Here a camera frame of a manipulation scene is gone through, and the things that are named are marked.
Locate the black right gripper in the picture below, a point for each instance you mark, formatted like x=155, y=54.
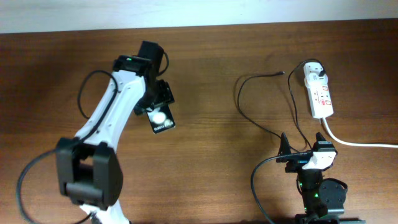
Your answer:
x=295, y=162

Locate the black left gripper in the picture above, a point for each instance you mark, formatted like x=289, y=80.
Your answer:
x=166, y=94

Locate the black Samsung smartphone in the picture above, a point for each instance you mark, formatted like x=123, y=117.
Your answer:
x=161, y=119

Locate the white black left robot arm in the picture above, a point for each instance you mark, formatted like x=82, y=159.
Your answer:
x=89, y=173

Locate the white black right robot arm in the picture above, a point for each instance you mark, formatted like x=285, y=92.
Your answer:
x=323, y=198

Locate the white USB charger plug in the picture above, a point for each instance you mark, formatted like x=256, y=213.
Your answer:
x=313, y=80

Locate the white power strip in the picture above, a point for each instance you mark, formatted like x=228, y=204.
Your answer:
x=319, y=97

